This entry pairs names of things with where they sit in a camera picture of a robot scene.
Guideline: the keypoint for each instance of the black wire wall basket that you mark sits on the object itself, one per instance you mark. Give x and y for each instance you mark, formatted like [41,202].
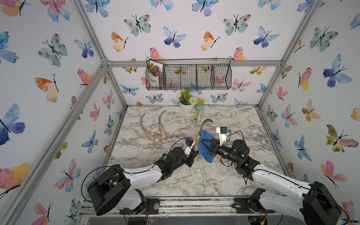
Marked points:
[196,74]

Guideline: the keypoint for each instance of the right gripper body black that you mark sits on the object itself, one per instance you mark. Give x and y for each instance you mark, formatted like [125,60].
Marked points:
[225,152]

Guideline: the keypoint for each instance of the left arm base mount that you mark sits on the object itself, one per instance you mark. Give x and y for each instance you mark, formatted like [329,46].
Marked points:
[136,203]

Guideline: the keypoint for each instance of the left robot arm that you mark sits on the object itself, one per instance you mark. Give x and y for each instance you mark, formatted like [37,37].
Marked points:
[120,187]

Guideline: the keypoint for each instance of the blue microfiber rag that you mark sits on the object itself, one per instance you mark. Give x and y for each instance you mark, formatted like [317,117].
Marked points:
[206,135]

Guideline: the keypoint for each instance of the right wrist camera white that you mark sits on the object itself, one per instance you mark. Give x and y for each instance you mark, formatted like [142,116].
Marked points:
[224,134]

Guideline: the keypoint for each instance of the yellow handled garden tool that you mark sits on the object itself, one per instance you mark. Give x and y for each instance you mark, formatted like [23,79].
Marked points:
[196,115]

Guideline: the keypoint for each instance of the white pot with plant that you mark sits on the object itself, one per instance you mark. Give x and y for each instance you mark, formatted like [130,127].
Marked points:
[189,102]

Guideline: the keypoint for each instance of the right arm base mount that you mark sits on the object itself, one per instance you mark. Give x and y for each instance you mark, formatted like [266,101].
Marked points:
[250,204]

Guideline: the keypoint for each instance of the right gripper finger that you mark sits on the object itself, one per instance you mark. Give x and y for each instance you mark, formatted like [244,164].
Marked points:
[205,153]
[208,141]

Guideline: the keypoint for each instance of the teal garden trowel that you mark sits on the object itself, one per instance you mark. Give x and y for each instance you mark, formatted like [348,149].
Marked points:
[199,108]

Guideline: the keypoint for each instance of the seed packet in basket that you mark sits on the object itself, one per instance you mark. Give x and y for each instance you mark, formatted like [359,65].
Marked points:
[155,71]

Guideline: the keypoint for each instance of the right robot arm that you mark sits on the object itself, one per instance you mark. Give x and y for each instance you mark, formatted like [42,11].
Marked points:
[311,203]

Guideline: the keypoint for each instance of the aluminium front rail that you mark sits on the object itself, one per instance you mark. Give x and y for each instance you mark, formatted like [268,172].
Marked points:
[192,206]

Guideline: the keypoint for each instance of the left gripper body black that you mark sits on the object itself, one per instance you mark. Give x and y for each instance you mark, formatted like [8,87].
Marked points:
[183,161]

